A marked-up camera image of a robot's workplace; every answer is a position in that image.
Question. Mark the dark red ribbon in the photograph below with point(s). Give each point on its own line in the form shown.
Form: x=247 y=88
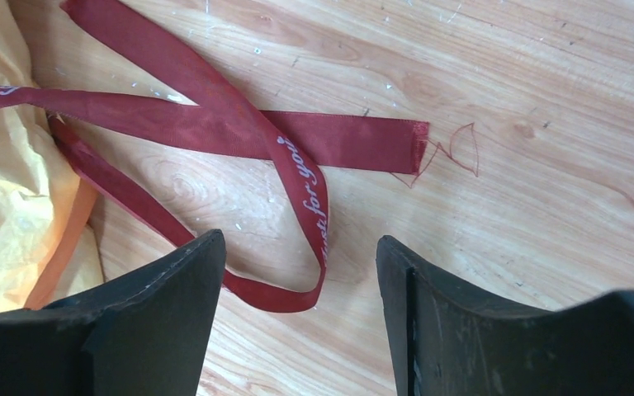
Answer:
x=217 y=119

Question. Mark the yellow flower bouquet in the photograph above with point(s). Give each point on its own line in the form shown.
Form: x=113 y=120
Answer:
x=47 y=249

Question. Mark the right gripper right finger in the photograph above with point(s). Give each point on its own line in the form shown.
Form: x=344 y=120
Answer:
x=448 y=336

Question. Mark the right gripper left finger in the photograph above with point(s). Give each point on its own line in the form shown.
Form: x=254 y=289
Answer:
x=143 y=333

